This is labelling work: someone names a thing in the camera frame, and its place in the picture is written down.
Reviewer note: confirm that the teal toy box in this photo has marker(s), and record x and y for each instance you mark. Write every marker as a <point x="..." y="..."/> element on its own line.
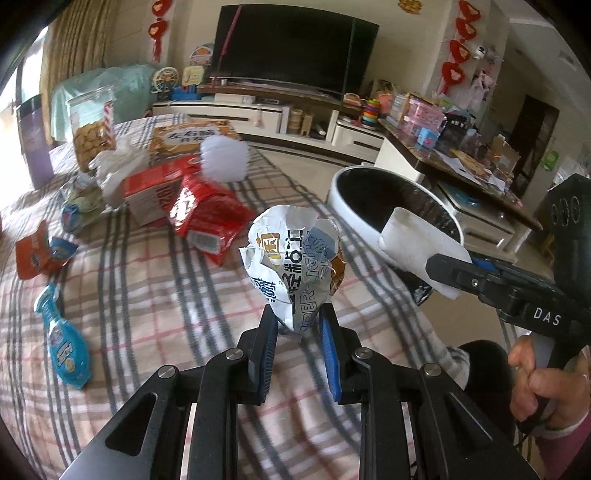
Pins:
<point x="428" y="137"/>

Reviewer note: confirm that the white-rimmed bin with black bag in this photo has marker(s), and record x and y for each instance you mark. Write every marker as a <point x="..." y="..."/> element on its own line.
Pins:
<point x="364" y="194"/>

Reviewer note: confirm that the marble-top white coffee table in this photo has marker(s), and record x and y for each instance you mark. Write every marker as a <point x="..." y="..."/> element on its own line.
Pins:
<point x="485" y="217"/>

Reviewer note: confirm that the person's right hand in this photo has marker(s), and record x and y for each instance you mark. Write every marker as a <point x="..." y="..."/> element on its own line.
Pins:
<point x="547" y="390"/>

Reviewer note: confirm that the red glossy packet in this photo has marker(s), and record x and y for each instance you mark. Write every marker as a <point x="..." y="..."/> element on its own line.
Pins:
<point x="212" y="221"/>

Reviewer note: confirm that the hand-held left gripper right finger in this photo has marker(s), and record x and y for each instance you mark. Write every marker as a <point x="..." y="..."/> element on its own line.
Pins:
<point x="330" y="355"/>

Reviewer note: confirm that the purple box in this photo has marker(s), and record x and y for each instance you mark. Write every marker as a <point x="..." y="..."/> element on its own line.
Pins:
<point x="34" y="138"/>

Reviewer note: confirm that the clear jar of cookies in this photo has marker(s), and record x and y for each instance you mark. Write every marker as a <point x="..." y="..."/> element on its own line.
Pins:
<point x="90" y="134"/>

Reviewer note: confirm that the silver snack wrapper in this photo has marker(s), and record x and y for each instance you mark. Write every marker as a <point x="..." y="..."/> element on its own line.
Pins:
<point x="295" y="263"/>

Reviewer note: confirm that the red and white carton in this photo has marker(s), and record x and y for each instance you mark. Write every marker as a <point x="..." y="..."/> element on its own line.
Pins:
<point x="152" y="191"/>

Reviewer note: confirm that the blue toy basket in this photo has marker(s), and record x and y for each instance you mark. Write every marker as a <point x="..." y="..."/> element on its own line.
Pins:
<point x="185" y="93"/>

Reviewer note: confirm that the small red blue packet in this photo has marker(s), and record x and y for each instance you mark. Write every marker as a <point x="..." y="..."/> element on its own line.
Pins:
<point x="34" y="251"/>

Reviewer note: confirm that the orange picture book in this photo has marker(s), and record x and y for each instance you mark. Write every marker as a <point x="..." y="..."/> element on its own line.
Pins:
<point x="184" y="138"/>

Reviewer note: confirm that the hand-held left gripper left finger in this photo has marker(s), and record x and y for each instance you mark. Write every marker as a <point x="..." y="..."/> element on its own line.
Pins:
<point x="265" y="355"/>

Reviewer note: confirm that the blue spray bottle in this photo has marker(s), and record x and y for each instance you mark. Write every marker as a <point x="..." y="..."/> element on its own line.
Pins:
<point x="62" y="339"/>

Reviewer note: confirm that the teal covered furniture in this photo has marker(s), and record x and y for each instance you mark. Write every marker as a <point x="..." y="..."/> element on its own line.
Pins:
<point x="129" y="92"/>

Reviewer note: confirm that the plaid blanket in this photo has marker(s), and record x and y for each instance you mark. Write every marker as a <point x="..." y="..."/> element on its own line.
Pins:
<point x="152" y="286"/>

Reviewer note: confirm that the beige curtain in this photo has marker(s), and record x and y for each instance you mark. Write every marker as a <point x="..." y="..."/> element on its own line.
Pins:
<point x="69" y="41"/>

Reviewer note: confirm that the yellow toy board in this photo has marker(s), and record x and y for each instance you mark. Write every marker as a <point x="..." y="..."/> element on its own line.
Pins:
<point x="193" y="76"/>

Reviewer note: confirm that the black television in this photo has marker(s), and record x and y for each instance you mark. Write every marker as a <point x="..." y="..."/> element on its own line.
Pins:
<point x="295" y="46"/>

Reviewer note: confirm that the white plastic bag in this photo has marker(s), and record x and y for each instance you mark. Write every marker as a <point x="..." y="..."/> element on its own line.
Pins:
<point x="115" y="170"/>

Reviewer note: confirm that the white tissue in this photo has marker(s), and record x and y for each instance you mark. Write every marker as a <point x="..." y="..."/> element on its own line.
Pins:
<point x="411" y="244"/>

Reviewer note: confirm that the gold wall ornament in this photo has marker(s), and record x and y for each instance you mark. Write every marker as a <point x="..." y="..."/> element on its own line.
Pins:
<point x="410" y="5"/>

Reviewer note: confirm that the red knot wall decoration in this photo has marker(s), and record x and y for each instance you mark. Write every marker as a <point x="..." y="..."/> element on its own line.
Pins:
<point x="158" y="30"/>

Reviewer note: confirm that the person's right forearm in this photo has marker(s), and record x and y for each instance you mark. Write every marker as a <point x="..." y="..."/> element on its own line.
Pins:
<point x="570" y="454"/>

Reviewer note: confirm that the blue white wrapper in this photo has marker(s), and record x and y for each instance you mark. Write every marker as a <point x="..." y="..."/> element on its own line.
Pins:
<point x="81" y="205"/>

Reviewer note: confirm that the white television cabinet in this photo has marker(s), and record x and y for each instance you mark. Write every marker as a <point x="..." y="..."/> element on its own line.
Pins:
<point x="272" y="115"/>

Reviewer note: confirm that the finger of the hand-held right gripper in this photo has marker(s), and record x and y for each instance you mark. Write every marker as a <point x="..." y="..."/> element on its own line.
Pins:
<point x="483" y="264"/>
<point x="457" y="274"/>

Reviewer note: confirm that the round printed card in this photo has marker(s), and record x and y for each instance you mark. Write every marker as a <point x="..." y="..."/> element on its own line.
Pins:
<point x="202" y="55"/>

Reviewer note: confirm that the pink stick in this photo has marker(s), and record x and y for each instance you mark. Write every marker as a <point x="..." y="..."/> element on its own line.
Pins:
<point x="229" y="44"/>

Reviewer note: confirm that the small white desk fan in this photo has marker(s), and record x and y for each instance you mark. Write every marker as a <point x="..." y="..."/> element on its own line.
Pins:
<point x="165" y="83"/>

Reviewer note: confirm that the pink plastic storage boxes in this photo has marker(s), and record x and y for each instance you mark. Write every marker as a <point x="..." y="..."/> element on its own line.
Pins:
<point x="425" y="113"/>

